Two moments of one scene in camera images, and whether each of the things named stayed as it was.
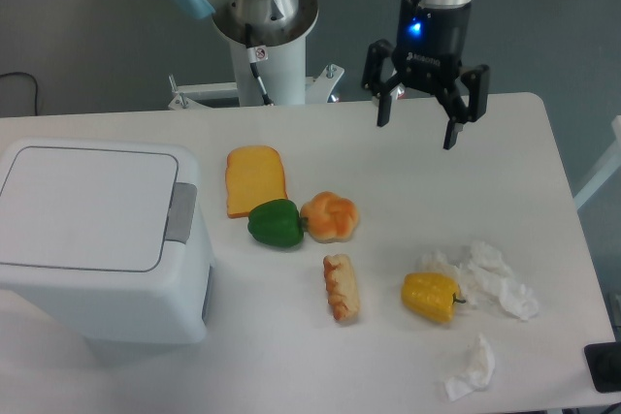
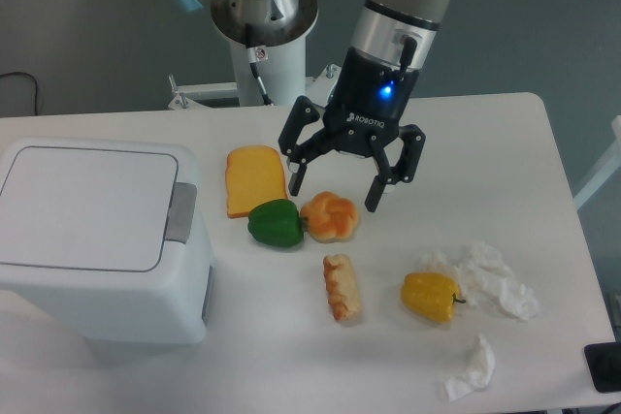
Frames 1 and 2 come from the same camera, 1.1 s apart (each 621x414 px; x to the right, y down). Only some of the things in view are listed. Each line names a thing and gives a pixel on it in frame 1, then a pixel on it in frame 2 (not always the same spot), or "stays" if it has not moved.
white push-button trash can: (111, 238) stays
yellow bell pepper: (431, 295) stays
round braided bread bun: (331, 218) stays
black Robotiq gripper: (430, 47) → (369, 105)
